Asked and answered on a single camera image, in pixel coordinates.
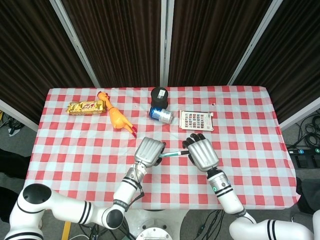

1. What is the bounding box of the black floor cable bundle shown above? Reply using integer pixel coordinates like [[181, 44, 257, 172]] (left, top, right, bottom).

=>
[[193, 209, 225, 240], [77, 221, 137, 240], [291, 114, 320, 149], [0, 109, 25, 136]]

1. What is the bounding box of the blue silver drink can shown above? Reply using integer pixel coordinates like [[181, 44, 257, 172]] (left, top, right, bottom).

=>
[[148, 106, 174, 125]]

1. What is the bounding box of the black power strip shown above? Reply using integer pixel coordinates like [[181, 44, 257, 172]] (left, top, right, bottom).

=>
[[286, 147, 320, 156]]

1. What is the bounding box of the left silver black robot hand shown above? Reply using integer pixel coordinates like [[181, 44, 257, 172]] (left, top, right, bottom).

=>
[[134, 136, 167, 168]]

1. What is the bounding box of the silver partition post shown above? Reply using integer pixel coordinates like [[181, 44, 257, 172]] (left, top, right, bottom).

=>
[[49, 0, 101, 88], [159, 0, 175, 87], [226, 0, 284, 86], [278, 108, 320, 132], [0, 98, 39, 133]]

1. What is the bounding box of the dark brown ribbed partition panel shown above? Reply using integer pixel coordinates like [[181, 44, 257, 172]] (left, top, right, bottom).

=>
[[0, 0, 95, 124], [61, 0, 164, 88], [167, 0, 274, 87], [232, 0, 320, 124]]

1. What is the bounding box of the green white marker pen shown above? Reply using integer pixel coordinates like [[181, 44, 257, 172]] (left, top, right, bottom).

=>
[[158, 150, 183, 159]]

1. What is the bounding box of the flat box with picture grid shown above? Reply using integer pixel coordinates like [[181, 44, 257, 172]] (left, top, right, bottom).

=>
[[178, 109, 216, 132]]

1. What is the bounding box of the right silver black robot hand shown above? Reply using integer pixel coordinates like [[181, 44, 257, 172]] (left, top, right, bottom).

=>
[[182, 133, 220, 173]]

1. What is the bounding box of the gold snack package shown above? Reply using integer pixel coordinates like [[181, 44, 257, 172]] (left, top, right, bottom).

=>
[[65, 100, 107, 116]]

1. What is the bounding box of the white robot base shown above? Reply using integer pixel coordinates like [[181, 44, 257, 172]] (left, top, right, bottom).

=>
[[124, 209, 191, 240]]

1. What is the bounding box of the black cylindrical container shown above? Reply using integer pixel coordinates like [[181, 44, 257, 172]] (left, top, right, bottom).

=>
[[150, 86, 169, 110]]

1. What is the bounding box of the red white checked tablecloth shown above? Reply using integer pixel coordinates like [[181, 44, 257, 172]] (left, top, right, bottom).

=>
[[22, 86, 301, 211]]

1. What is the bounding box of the yellow rubber chicken toy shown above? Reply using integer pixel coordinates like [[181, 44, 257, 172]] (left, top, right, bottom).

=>
[[97, 90, 139, 139]]

